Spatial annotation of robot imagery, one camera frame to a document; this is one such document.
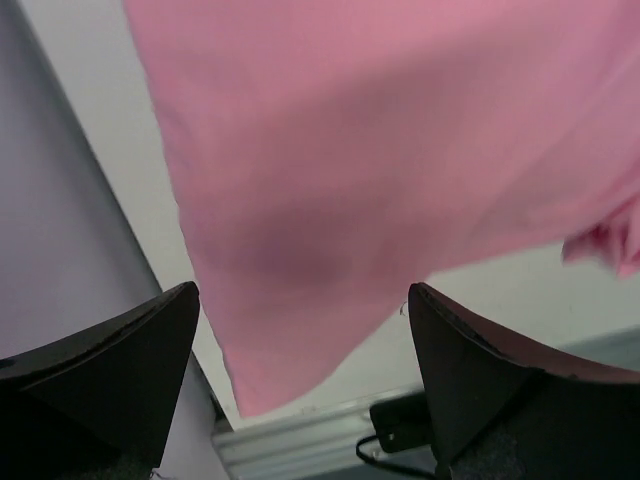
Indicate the pink floral pillowcase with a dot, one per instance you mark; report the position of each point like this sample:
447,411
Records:
325,155

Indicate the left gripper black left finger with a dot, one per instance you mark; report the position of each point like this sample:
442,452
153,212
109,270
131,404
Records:
99,404

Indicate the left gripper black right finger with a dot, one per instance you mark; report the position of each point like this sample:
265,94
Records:
504,406

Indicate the aluminium front rail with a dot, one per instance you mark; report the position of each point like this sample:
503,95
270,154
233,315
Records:
317,433

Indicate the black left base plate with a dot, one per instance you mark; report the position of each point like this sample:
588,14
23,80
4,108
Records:
400,424

